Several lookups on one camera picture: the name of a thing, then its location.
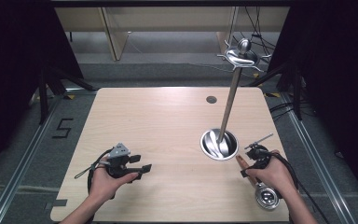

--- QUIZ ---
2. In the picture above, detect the left hand-held gripper black cable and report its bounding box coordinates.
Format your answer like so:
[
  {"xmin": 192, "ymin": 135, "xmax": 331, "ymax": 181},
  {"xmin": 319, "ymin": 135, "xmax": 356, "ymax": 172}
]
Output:
[{"xmin": 74, "ymin": 148, "xmax": 115, "ymax": 195}]

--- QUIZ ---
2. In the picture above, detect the black tripod stand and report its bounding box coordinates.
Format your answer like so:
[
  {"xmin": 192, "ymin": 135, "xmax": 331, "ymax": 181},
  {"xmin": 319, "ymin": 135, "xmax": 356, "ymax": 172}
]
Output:
[
  {"xmin": 37, "ymin": 64, "xmax": 98, "ymax": 126},
  {"xmin": 244, "ymin": 57, "xmax": 304, "ymax": 121}
]

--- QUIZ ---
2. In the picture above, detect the person's left hand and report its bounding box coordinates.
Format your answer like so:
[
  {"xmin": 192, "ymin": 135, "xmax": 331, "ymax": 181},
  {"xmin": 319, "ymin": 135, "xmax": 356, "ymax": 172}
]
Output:
[{"xmin": 88, "ymin": 157, "xmax": 140, "ymax": 203}]

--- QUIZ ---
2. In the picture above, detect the black curtain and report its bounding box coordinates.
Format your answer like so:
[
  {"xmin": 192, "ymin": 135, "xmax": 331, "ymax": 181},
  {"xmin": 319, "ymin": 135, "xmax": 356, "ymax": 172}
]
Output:
[
  {"xmin": 267, "ymin": 0, "xmax": 358, "ymax": 200},
  {"xmin": 0, "ymin": 0, "xmax": 85, "ymax": 183}
]

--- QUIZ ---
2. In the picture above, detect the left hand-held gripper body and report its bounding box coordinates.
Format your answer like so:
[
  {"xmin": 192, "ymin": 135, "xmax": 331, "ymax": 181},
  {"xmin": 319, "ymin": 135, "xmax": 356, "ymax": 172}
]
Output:
[{"xmin": 99, "ymin": 142, "xmax": 132, "ymax": 179}]

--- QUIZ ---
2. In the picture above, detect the bundle of black cables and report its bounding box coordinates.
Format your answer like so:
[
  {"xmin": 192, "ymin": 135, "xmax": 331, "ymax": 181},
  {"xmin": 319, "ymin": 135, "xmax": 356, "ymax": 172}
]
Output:
[{"xmin": 232, "ymin": 6, "xmax": 278, "ymax": 73}]

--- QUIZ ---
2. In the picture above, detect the metal ladle with wooden handle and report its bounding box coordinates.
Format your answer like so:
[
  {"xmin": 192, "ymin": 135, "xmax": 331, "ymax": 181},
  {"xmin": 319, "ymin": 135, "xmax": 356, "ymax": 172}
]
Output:
[{"xmin": 235, "ymin": 155, "xmax": 282, "ymax": 211}]

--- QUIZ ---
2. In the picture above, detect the metal utensil stand with hooks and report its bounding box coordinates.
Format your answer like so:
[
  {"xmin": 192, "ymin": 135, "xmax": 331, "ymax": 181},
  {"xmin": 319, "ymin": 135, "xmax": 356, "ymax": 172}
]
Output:
[{"xmin": 200, "ymin": 37, "xmax": 273, "ymax": 162}]

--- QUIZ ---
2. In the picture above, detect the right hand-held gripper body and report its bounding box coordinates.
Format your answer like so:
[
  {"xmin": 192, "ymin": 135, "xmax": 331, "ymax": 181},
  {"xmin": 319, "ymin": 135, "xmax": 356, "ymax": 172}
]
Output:
[{"xmin": 244, "ymin": 133, "xmax": 275, "ymax": 170}]

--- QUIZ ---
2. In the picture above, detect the person's right hand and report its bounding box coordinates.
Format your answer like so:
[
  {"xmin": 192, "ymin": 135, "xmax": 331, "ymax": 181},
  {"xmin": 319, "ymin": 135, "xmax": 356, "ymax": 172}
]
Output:
[{"xmin": 245, "ymin": 149, "xmax": 296, "ymax": 200}]

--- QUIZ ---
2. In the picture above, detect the aluminium floor rail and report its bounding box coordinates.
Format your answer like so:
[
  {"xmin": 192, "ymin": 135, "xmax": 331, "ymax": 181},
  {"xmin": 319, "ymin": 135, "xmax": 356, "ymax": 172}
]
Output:
[
  {"xmin": 0, "ymin": 92, "xmax": 65, "ymax": 224},
  {"xmin": 279, "ymin": 92, "xmax": 353, "ymax": 224}
]

